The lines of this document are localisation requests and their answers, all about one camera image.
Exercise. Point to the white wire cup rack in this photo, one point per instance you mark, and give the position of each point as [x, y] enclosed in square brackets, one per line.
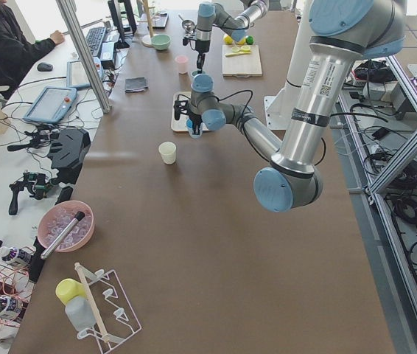
[116, 319]

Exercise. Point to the green bowl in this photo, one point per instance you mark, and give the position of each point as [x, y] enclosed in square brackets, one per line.
[161, 42]

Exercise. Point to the metal scoop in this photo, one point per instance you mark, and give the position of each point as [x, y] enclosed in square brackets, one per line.
[187, 24]

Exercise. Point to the grey folded cloth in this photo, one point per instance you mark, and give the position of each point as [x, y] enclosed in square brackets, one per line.
[136, 84]

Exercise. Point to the person in black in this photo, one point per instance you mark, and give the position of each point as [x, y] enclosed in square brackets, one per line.
[17, 54]

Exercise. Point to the pink bowl with ice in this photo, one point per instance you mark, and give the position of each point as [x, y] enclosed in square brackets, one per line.
[54, 222]

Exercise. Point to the yellow plastic cup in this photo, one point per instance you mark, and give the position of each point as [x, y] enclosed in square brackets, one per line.
[68, 289]

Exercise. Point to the blue plastic cup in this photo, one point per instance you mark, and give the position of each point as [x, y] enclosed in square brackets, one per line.
[194, 130]

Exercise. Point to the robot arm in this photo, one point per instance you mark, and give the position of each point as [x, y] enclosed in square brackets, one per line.
[343, 32]
[214, 15]

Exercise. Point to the black computer mouse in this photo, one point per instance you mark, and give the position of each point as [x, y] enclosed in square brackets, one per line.
[44, 67]

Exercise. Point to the yellow plastic knife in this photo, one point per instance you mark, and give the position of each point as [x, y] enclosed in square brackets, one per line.
[233, 54]

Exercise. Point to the wooden cutting board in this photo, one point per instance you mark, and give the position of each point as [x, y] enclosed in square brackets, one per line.
[243, 65]

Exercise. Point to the cream rabbit tray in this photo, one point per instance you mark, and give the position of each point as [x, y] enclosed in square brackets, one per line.
[179, 126]

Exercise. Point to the pink plastic cup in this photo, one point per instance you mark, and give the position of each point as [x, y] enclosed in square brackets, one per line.
[182, 63]

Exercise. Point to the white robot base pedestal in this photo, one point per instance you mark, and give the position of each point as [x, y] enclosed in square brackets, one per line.
[278, 109]

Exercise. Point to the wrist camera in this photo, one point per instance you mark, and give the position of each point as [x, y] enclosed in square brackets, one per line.
[188, 38]
[181, 108]

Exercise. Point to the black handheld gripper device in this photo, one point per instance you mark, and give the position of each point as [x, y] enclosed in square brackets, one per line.
[37, 184]

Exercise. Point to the green lime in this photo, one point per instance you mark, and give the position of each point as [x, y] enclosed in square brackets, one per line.
[249, 40]

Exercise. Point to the aluminium frame post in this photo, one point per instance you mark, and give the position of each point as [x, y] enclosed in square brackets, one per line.
[67, 9]

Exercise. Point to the green plastic cup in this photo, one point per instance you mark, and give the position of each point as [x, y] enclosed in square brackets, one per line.
[194, 74]

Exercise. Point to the cream plastic cup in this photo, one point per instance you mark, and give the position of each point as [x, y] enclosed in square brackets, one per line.
[168, 152]

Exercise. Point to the black keyboard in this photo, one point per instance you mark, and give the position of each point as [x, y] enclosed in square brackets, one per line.
[94, 39]

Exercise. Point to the metal pestle in bowl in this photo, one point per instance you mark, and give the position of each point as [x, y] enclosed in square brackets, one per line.
[58, 240]

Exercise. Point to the black stand plate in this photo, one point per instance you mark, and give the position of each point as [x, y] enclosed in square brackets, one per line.
[67, 153]

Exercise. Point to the blue teach pendant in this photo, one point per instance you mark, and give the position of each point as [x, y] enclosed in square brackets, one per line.
[51, 105]

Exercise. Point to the translucent grey cup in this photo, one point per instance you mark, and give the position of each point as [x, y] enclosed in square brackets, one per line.
[80, 314]

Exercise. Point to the wooden stand with base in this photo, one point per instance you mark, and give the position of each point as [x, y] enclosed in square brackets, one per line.
[147, 40]

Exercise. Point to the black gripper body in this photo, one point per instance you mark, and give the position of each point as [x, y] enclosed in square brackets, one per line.
[194, 121]
[202, 47]

